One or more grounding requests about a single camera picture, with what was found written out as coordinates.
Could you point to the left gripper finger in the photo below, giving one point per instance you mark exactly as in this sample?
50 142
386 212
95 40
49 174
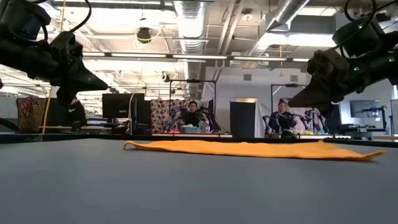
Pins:
88 81
67 96

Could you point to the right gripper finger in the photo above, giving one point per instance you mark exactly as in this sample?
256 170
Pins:
323 110
306 96

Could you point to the orange towel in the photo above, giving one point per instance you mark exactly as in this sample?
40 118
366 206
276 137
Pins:
248 149

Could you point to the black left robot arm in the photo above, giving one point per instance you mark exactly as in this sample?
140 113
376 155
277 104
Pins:
21 15

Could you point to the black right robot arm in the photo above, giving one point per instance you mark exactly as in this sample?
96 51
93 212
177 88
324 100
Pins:
357 37

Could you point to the black background robot arm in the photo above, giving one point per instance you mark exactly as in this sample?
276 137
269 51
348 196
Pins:
311 119
267 123
213 121
374 109

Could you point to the person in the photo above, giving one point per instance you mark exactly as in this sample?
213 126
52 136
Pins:
281 118
191 116
74 113

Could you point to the black cabinet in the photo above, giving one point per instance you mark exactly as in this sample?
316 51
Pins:
54 112

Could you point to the wooden background desk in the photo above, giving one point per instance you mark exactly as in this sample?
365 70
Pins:
62 127

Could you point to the black monitor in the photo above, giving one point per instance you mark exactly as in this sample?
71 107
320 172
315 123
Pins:
121 105

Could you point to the red patterned cloth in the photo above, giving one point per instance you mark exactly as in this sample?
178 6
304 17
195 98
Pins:
29 112

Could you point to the white sheet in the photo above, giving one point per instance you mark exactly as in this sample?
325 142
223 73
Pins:
262 121

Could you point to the black background computer case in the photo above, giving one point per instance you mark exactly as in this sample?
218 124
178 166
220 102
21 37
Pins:
143 116

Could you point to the black door panel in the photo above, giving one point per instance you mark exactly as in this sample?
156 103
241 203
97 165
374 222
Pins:
244 119

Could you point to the small black ceiling dome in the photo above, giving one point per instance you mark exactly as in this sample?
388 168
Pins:
165 77

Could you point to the circle-patterned cloth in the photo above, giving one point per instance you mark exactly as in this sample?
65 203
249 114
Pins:
161 115

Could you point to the pale blue bin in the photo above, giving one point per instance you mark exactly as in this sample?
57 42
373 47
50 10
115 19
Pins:
190 129

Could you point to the long ceiling light bar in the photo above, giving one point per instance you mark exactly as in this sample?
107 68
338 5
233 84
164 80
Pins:
199 57

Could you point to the wooden background table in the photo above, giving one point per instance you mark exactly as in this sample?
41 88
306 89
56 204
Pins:
192 135

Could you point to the grey-blue table mat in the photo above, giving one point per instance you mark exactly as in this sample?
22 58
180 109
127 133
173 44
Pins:
186 186

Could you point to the black metal frame stand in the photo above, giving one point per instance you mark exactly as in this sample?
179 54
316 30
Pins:
290 85
192 81

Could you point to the grey wall vent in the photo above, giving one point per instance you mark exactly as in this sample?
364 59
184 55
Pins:
247 77
293 78

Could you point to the wall-mounted screen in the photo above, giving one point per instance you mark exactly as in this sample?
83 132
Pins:
363 108

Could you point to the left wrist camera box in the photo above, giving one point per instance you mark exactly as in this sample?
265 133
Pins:
62 40

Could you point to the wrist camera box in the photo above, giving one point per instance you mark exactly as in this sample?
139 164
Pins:
62 40
329 67

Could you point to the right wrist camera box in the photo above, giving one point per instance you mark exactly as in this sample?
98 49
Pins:
329 67

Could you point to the silver smooth ceiling duct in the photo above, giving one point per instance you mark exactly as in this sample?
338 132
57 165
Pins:
280 18

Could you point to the silver ribbed ceiling duct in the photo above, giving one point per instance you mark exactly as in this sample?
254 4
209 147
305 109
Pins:
189 28

